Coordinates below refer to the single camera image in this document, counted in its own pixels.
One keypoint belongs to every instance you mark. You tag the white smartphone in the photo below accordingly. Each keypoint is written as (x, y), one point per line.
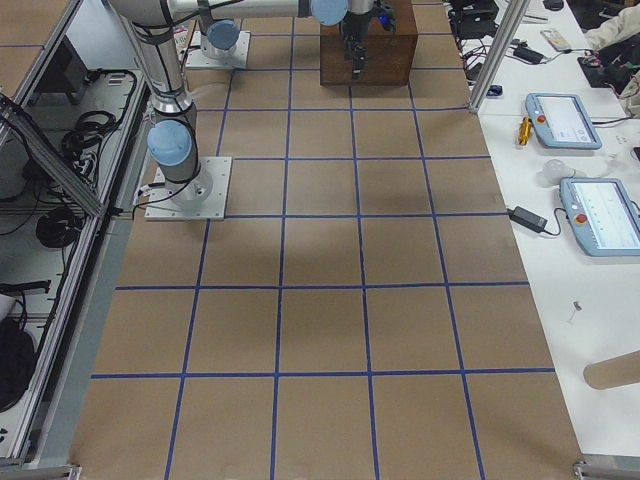
(556, 40)

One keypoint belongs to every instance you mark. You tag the cardboard tube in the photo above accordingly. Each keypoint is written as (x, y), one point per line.
(615, 372)

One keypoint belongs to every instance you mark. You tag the upper teach pendant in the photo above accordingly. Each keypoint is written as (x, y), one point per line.
(560, 121)

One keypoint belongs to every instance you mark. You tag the teach pendant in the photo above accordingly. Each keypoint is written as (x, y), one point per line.
(560, 121)
(601, 215)

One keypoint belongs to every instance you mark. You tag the black power adapter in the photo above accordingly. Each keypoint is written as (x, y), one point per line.
(527, 219)

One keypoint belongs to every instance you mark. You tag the lower teach pendant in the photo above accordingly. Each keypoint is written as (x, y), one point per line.
(601, 215)

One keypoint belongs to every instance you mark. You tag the dark wooden drawer box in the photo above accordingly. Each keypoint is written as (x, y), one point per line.
(391, 42)

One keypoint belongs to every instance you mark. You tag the aluminium frame post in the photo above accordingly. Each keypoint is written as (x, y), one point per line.
(512, 18)

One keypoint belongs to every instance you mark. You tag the black adapter on desk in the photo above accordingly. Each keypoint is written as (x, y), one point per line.
(528, 55)

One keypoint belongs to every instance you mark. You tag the aluminium side rail frame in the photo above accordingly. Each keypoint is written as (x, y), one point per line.
(73, 102)

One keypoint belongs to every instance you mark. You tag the white light bulb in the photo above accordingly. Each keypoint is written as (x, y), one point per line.
(555, 170)

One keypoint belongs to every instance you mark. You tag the small blue object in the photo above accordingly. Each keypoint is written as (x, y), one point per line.
(494, 91)

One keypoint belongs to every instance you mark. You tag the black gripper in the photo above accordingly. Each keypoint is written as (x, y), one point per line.
(355, 26)

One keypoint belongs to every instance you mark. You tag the small metal screw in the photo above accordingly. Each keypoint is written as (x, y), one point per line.
(576, 309)

